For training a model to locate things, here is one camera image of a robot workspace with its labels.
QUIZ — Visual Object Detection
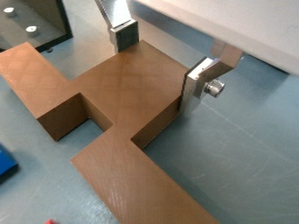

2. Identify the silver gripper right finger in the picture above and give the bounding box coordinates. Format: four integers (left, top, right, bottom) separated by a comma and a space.
181, 40, 243, 116

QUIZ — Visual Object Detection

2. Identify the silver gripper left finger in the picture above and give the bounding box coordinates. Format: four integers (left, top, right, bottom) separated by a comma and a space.
95, 0, 139, 53

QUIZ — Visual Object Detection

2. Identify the brown cross-shaped block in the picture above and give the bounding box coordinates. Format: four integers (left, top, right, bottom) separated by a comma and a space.
0, 41, 218, 224

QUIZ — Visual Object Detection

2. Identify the blue peg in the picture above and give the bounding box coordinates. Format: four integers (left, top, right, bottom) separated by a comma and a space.
0, 144, 19, 177

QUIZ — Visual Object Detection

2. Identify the red peg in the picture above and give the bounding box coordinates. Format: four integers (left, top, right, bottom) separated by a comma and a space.
45, 219, 57, 224

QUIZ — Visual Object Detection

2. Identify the black fixture bracket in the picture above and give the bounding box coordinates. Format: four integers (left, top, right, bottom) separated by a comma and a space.
0, 0, 73, 52

